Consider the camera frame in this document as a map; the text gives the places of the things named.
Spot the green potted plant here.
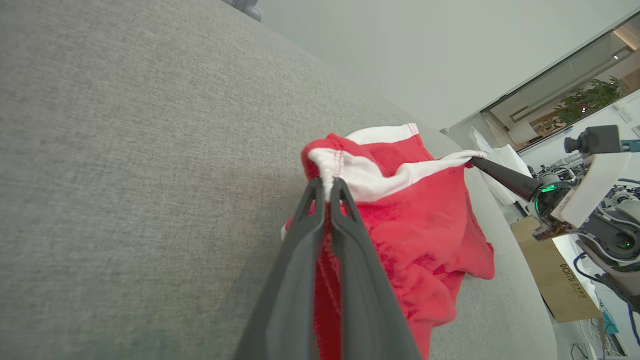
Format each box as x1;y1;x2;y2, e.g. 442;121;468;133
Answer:
554;77;628;126

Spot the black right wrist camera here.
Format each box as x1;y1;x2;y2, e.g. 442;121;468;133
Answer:
564;125;623;155

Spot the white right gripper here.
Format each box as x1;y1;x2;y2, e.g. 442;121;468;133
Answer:
470;152;632;242

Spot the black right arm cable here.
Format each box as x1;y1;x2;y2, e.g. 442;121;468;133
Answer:
574;252;640;346

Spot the teal plastic item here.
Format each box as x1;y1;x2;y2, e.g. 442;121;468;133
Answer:
602;300;620;336

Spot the white plastic sheet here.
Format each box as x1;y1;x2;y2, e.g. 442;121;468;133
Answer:
470;126;496;153

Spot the red garment with white trim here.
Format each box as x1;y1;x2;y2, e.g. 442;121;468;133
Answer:
280;122;496;360

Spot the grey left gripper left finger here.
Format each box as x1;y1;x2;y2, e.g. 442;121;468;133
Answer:
232;177;327;360

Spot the brown cardboard box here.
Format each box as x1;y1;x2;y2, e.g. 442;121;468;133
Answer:
510;216;604;324

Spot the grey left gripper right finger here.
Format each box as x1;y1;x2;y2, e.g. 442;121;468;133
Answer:
329;177;422;360

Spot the white foam block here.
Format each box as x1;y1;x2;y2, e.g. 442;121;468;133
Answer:
482;144;532;207

